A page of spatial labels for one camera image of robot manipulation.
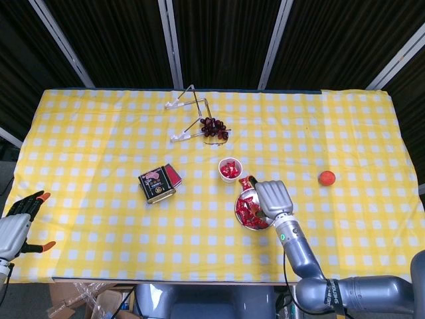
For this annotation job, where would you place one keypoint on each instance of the thin brown twig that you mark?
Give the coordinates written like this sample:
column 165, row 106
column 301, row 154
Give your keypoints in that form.
column 214, row 144

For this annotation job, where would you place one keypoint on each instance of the grey robot torso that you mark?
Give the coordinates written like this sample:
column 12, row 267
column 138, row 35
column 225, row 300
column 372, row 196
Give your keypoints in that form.
column 206, row 302

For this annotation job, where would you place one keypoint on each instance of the brown cardboard box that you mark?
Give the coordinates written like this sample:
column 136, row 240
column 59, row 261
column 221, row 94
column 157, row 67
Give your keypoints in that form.
column 63, row 299

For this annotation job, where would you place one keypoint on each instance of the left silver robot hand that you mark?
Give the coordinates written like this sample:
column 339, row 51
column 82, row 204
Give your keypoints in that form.
column 11, row 234

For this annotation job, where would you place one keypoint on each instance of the white paper cup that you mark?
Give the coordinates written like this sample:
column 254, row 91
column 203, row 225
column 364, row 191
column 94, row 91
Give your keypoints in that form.
column 223, row 181

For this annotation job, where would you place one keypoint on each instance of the silver metal plate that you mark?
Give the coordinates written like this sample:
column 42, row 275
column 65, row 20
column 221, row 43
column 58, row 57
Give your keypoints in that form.
column 245, row 195

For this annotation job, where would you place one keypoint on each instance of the black pleated curtain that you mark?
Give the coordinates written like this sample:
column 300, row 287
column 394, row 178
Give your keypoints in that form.
column 116, row 40

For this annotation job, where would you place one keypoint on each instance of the clear plastic wrap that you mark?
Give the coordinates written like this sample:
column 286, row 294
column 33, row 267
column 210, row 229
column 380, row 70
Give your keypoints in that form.
column 89, row 299

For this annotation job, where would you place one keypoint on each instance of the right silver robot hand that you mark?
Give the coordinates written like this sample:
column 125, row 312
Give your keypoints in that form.
column 275, row 197

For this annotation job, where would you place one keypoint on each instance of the black gold luncheon meat tin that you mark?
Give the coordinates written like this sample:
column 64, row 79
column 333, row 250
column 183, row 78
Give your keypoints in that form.
column 156, row 184

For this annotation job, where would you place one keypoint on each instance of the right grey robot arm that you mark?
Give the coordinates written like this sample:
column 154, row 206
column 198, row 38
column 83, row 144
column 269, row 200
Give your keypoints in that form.
column 302, row 252

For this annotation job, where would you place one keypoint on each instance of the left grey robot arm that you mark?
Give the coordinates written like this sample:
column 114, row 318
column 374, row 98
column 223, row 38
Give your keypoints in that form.
column 4, row 274

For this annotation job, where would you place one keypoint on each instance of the dark red grape bunch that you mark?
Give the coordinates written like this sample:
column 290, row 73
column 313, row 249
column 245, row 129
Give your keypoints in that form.
column 212, row 128

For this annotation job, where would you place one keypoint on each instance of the yellow white checkered tablecloth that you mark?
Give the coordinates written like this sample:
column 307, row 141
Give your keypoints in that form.
column 99, row 133

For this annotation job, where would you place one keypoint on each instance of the metal table leg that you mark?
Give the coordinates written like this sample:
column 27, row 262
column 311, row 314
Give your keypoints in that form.
column 295, row 309

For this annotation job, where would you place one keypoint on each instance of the grey aluminium frame post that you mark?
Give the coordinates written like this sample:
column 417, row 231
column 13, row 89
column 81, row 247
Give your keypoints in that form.
column 61, row 43
column 275, row 43
column 171, row 43
column 11, row 139
column 395, row 58

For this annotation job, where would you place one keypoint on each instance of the orange red peach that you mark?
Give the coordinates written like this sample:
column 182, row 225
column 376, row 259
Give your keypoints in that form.
column 327, row 178

